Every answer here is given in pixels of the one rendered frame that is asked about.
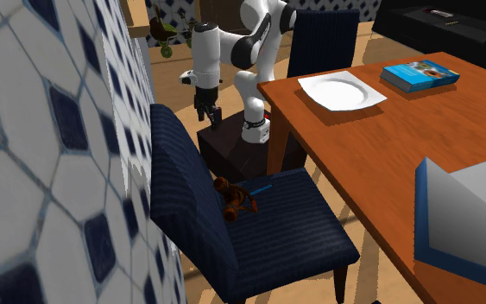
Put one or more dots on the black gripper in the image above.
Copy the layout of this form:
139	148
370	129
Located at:
207	96

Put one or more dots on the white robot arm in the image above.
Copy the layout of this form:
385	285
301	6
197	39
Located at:
206	54

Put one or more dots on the dark robot stand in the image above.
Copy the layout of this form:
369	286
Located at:
225	147

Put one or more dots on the brown toy figure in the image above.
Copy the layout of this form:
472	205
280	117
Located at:
234	198

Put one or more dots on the blue pen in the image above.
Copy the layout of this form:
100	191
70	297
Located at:
261	190

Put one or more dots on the green potted plant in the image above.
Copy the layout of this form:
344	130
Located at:
162	29

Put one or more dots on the white square plate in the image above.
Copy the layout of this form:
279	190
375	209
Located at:
339	90

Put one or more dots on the dark blue striped chair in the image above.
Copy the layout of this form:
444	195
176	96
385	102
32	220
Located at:
322	42
284	235

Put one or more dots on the orange wooden table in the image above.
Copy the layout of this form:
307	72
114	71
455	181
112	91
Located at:
373	155

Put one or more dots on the blue book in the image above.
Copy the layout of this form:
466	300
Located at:
419	73

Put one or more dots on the grey box with blue frame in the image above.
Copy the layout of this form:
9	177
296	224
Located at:
457	210

